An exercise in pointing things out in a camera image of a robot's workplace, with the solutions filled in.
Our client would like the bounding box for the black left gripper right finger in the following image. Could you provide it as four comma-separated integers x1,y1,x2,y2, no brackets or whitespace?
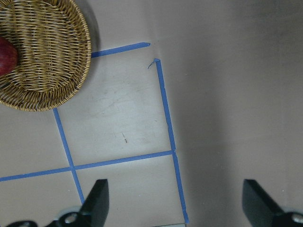
242,179,303,227

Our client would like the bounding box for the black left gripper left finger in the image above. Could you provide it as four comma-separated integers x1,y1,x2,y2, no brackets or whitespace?
4,179,110,227

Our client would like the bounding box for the dark red apple in basket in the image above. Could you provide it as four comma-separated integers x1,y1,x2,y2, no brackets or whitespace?
0,37,18,76

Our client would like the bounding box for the woven wicker basket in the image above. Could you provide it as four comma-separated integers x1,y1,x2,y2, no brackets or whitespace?
0,0,91,112

